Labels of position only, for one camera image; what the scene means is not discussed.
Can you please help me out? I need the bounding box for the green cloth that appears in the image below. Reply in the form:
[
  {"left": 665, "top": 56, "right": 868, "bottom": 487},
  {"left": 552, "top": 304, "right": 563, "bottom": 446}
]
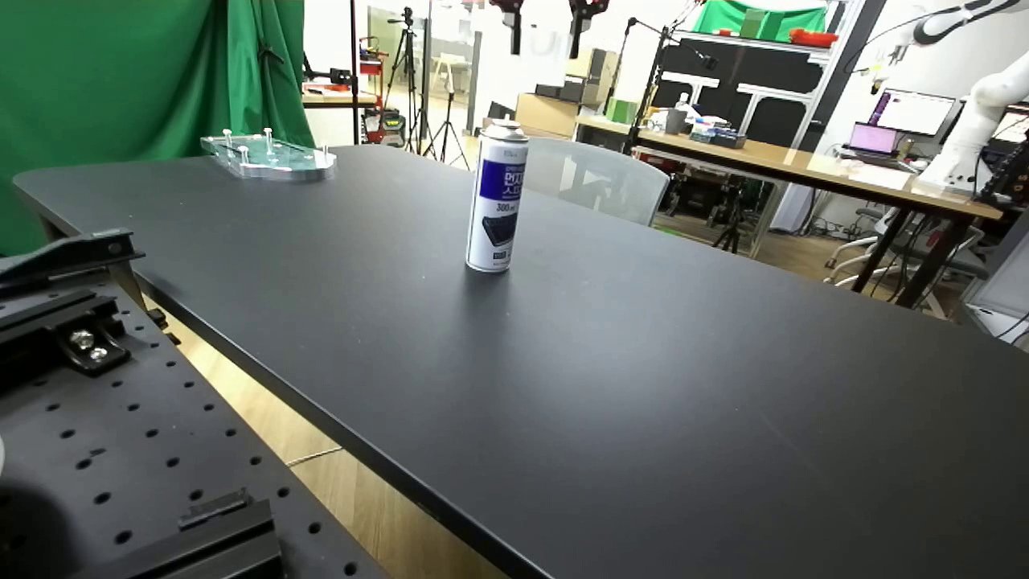
[{"left": 687, "top": 0, "right": 835, "bottom": 44}]

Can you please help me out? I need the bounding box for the white-screen monitor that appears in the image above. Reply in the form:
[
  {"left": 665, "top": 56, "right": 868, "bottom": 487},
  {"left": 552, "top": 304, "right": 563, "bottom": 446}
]
[{"left": 873, "top": 86, "right": 965, "bottom": 146}]

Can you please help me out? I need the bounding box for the long wooden desk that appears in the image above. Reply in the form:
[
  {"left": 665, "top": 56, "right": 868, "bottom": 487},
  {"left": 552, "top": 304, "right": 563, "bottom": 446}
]
[{"left": 574, "top": 111, "right": 1011, "bottom": 313}]

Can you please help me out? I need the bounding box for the white spray can blue label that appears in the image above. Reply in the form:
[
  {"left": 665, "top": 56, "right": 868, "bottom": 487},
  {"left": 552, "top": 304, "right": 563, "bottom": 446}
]
[{"left": 460, "top": 137, "right": 532, "bottom": 278}]

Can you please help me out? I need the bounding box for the black aluminium rail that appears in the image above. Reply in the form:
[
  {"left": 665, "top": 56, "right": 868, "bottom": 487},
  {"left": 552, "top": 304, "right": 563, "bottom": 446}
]
[{"left": 73, "top": 489, "right": 291, "bottom": 579}]

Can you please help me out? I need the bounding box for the black bracket with silver bolts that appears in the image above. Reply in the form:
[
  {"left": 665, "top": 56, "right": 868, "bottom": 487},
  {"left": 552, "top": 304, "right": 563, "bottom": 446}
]
[{"left": 50, "top": 310, "right": 135, "bottom": 376}]

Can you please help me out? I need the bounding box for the green screen curtain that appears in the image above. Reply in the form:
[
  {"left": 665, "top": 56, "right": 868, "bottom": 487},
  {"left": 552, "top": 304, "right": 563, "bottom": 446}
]
[{"left": 0, "top": 0, "right": 319, "bottom": 257}]

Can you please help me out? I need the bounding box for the grey translucent chair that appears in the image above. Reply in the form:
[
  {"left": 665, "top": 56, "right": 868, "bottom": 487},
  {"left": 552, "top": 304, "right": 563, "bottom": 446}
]
[{"left": 520, "top": 137, "right": 674, "bottom": 228}]

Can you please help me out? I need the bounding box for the black perforated breadboard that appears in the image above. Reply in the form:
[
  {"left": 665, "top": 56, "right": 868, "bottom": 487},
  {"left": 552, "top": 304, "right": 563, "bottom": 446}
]
[{"left": 0, "top": 281, "right": 391, "bottom": 579}]

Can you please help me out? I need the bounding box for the black camera tripod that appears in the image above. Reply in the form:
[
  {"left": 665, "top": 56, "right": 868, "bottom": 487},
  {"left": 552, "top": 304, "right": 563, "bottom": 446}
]
[{"left": 418, "top": 48, "right": 476, "bottom": 171}]

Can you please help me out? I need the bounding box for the white cylindrical cup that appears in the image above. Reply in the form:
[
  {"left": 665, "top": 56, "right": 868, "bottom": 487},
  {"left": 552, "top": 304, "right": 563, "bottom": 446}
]
[{"left": 476, "top": 115, "right": 532, "bottom": 149}]

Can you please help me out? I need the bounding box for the clear acrylic plate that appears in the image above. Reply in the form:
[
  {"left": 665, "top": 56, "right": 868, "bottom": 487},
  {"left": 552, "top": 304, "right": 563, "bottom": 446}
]
[{"left": 196, "top": 125, "right": 340, "bottom": 183}]

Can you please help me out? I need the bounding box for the laptop with pink screen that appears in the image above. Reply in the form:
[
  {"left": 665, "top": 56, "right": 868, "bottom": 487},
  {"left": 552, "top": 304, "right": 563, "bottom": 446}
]
[{"left": 846, "top": 118, "right": 907, "bottom": 163}]

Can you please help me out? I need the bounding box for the black shelf cabinet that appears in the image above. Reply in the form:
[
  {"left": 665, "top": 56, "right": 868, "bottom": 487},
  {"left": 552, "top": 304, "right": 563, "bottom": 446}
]
[{"left": 641, "top": 28, "right": 853, "bottom": 152}]

